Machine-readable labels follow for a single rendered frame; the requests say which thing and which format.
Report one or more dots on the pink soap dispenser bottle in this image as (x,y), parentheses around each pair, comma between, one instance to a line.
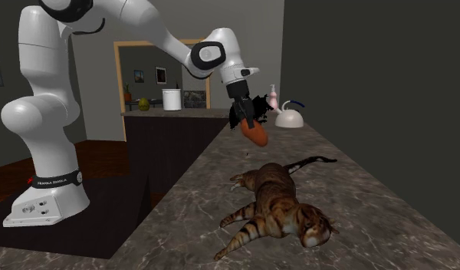
(272,100)

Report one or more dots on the white canister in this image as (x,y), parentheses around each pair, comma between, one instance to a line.
(171,100)

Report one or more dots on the white-framed wall picture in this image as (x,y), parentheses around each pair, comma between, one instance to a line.
(161,75)

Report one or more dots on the dark marbled panel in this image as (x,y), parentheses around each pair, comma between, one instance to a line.
(194,99)

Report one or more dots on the light wooden door frame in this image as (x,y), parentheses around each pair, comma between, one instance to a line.
(117,74)

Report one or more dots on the black ragged object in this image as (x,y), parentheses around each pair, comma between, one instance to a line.
(262,106)

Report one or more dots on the dark table with potted plant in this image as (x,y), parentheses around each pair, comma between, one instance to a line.
(127,96)

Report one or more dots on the small dark wall picture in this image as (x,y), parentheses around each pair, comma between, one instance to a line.
(138,76)

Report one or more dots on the yellow-green egg-shaped object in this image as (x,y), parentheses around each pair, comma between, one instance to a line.
(143,105)

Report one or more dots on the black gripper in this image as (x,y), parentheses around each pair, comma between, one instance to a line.
(238,91)

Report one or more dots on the dark robot stand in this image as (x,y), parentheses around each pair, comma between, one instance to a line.
(103,224)

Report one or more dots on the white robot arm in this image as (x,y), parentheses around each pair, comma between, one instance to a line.
(47,112)

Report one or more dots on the orange sweet potato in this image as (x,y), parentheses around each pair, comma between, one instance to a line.
(258,137)

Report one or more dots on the tabby cat figure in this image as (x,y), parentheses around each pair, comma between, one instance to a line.
(275,194)

